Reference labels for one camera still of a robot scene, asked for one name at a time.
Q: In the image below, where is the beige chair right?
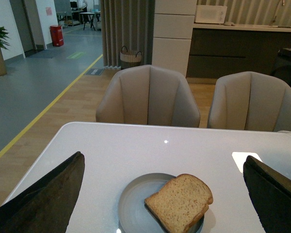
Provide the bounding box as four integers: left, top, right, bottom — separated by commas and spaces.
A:
207, 71, 291, 132

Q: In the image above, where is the red bin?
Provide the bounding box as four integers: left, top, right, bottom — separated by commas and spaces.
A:
50, 25, 64, 47

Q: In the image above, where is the beige chair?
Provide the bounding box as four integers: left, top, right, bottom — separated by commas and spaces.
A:
96, 65, 200, 128
207, 71, 291, 132

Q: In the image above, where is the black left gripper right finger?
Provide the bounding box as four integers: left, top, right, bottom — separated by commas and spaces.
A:
243, 155, 291, 233

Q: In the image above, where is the woven basket with handles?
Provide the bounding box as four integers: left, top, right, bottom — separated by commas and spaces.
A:
120, 46, 142, 69

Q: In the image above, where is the grey curtain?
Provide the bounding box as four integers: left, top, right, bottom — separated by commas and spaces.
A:
100, 0, 155, 67

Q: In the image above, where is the black washing machine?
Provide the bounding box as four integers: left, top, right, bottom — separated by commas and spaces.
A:
271, 48, 291, 87

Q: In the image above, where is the slice of brown bread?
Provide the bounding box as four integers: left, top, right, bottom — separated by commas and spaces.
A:
144, 174, 213, 233

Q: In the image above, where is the dark kitchen counter cabinet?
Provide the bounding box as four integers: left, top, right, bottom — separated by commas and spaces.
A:
186, 28, 291, 79

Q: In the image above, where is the grey round plate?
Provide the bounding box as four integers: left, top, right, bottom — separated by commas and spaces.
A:
118, 173, 204, 233

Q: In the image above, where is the white microwave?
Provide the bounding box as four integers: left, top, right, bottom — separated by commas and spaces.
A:
194, 5, 227, 24

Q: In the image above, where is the beige chair left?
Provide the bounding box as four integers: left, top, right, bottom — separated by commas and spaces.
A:
96, 65, 200, 128

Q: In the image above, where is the white pillar cabinet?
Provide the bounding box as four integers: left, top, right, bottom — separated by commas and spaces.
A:
152, 0, 197, 76

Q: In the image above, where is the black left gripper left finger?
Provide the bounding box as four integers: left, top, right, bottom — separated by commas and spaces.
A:
0, 151, 85, 233

